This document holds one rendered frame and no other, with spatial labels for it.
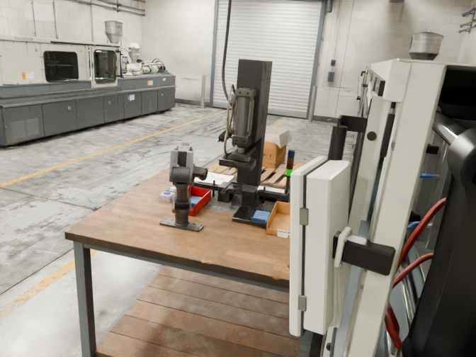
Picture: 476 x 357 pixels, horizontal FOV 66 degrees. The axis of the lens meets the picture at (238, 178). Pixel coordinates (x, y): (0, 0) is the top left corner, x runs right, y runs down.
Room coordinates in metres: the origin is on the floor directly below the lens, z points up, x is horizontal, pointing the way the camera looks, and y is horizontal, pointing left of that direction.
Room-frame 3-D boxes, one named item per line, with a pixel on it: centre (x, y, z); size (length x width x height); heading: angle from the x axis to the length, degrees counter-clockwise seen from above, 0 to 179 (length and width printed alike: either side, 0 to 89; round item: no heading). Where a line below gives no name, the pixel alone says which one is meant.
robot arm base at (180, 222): (1.53, 0.24, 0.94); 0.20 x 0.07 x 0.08; 76
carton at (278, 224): (1.62, -0.24, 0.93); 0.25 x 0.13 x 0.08; 166
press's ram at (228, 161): (1.95, -0.01, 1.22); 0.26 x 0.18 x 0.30; 166
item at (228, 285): (1.74, 0.07, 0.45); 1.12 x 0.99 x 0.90; 76
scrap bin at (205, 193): (1.77, 0.23, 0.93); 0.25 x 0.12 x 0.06; 166
